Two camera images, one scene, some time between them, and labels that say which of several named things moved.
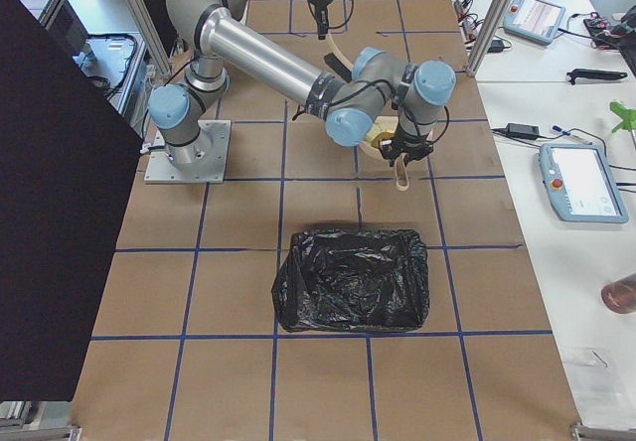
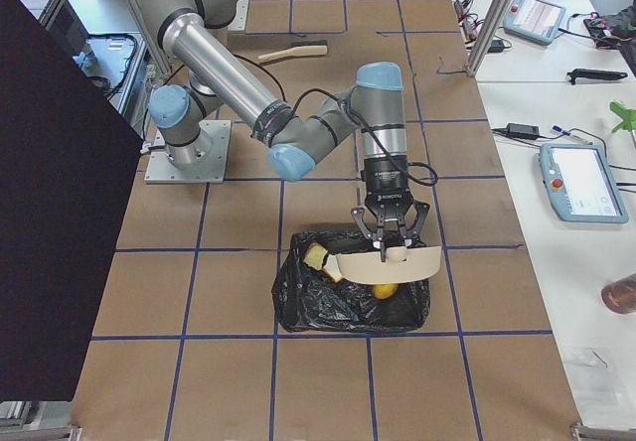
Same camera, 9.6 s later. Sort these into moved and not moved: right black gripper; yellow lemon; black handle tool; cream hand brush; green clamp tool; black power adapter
Moved: cream hand brush; right black gripper; yellow lemon
Not moved: green clamp tool; black handle tool; black power adapter
